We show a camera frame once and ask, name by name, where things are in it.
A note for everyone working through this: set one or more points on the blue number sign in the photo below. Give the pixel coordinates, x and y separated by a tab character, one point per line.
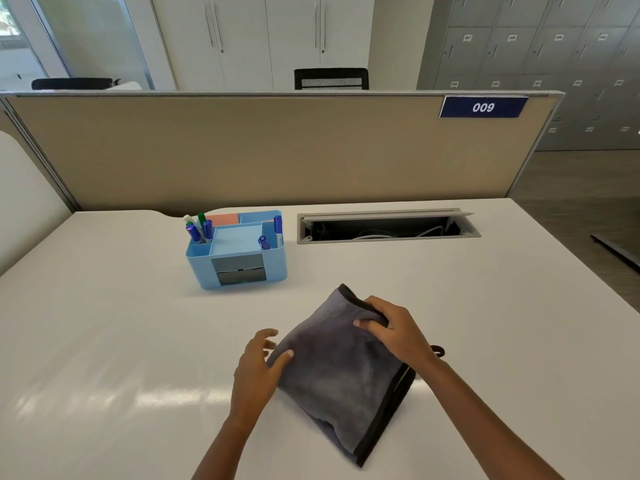
483	107

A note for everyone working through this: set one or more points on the grey towel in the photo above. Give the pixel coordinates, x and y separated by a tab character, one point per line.
340	374

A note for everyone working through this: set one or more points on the beige desk partition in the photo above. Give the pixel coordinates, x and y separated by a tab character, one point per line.
280	149

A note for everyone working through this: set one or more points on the black mesh office chair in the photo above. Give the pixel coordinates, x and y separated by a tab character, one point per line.
331	78

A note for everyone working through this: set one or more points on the person's left thumb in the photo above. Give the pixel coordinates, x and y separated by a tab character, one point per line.
282	362

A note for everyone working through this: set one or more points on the person's right hand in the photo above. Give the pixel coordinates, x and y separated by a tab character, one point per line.
402	339

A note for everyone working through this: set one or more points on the person's right thumb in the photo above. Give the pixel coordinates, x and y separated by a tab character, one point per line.
367	324

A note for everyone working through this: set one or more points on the cream side partition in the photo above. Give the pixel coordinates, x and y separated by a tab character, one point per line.
25	204

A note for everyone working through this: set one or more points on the black floor bar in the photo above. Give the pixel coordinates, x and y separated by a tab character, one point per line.
617	252

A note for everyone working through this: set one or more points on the green marker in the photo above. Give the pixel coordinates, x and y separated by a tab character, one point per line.
201	219

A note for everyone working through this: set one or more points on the person's left forearm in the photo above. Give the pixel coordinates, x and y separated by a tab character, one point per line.
225	452

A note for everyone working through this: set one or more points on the white marker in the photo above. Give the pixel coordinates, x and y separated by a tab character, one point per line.
189	219

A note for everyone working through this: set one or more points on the white cabinets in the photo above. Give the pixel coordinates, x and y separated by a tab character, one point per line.
260	39

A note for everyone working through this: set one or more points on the grey lockers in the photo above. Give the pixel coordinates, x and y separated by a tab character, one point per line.
540	59

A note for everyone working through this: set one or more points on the blue desk organizer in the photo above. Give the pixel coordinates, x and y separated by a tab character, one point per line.
240	267

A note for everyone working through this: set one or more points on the pink sticky note pad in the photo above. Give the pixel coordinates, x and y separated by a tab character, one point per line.
222	219

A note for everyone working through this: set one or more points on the glass door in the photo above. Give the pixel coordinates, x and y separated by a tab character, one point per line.
75	39

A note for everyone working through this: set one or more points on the person's right forearm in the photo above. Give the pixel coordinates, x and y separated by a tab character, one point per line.
480	424

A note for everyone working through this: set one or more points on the person's left hand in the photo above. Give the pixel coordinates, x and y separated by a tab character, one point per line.
250	382

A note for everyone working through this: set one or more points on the light blue note pad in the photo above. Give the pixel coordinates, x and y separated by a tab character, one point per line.
235	239

